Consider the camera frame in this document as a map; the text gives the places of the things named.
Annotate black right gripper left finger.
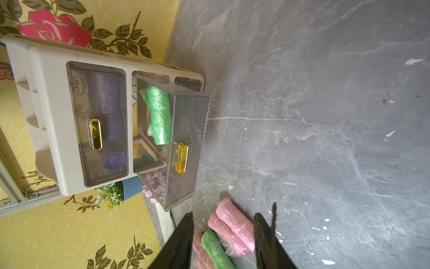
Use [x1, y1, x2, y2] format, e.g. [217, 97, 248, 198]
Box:
[148, 212, 194, 269]

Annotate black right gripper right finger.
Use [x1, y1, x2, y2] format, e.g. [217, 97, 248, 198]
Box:
[253, 203, 297, 269]

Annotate purple trash bag roll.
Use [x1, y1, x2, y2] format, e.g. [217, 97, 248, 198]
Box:
[104, 151, 127, 170]
[85, 71, 125, 141]

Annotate green trash bag roll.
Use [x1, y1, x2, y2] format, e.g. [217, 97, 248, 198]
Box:
[140, 86, 172, 145]
[201, 230, 236, 269]

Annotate pink trash bag roll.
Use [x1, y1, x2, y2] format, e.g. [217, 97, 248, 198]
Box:
[216, 198, 256, 253]
[193, 232, 215, 269]
[208, 211, 249, 257]

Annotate beige three-drawer organizer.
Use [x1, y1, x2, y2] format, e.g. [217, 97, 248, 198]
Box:
[1, 34, 209, 196]

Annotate purple flowers in white pot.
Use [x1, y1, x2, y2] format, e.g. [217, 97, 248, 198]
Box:
[142, 170, 167, 204]

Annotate green plant in blue pot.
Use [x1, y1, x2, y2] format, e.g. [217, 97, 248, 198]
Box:
[95, 177, 142, 211]

